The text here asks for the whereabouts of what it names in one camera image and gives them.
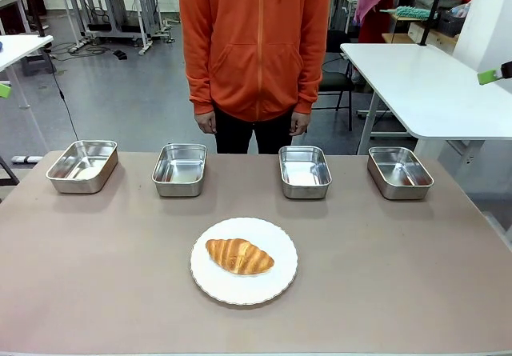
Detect person's right hand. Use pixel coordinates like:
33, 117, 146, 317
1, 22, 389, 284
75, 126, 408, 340
194, 111, 218, 134

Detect black chair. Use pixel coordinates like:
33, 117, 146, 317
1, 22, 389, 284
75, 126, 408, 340
318, 30, 356, 132

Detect person in orange hoodie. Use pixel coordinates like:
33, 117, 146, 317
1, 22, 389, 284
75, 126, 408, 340
178, 0, 334, 155

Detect white scalloped plate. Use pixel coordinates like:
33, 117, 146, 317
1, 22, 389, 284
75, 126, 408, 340
190, 217, 299, 306

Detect black camera pole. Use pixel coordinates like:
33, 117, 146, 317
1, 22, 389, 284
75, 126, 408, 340
417, 0, 447, 47

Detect grey workbench on wheels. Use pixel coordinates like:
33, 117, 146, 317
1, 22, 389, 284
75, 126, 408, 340
59, 0, 165, 56

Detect rectangular steel container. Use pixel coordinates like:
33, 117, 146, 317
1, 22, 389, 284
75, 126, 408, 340
278, 145, 333, 200
151, 143, 208, 198
366, 146, 435, 201
45, 139, 119, 194

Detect teal duster mop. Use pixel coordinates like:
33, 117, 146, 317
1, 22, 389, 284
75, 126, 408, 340
379, 5, 439, 22

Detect white desk with black pole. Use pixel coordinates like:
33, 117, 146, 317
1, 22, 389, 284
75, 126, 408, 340
0, 34, 54, 141

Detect golden brown croissant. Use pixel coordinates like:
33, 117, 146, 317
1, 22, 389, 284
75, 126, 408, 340
205, 238, 275, 275

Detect white side table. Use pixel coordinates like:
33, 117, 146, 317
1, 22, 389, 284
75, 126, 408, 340
339, 42, 512, 157

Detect black hanging cable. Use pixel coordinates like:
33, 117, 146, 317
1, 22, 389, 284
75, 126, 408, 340
46, 50, 81, 143

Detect person's left hand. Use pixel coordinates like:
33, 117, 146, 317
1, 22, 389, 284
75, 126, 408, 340
290, 110, 310, 137

